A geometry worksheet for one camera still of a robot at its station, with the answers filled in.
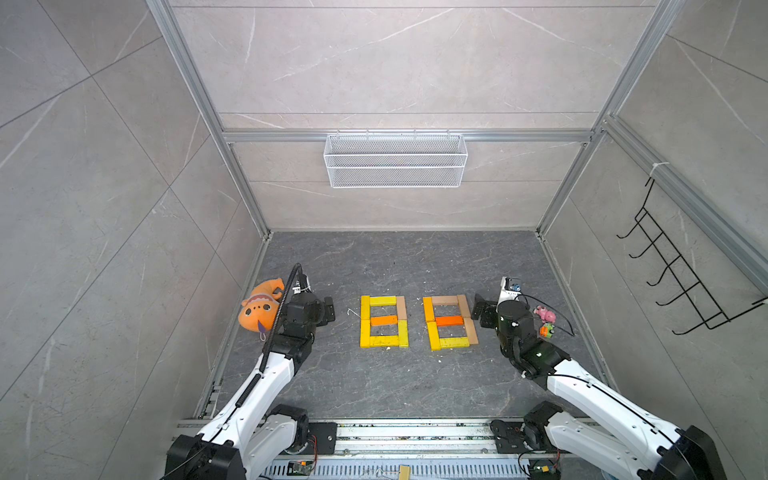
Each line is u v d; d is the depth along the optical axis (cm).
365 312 95
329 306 78
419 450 73
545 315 94
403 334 91
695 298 65
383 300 98
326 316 77
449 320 93
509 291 69
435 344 89
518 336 59
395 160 101
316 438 73
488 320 72
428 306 98
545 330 91
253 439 54
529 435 66
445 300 99
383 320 93
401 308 96
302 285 70
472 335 90
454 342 89
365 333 91
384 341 88
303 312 61
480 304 74
